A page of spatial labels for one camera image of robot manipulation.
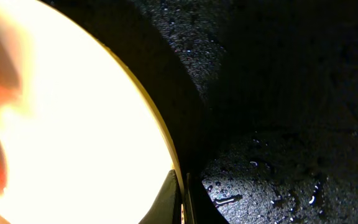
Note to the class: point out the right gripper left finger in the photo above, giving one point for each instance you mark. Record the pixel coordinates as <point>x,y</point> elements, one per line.
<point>166,208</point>

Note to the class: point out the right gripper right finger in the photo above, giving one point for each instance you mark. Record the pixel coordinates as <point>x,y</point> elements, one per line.
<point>199,208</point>

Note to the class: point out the yellow plate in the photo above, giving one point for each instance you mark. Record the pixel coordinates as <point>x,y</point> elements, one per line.
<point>81,140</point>

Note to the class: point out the round black tray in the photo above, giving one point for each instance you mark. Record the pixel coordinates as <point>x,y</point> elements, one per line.
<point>260,97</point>

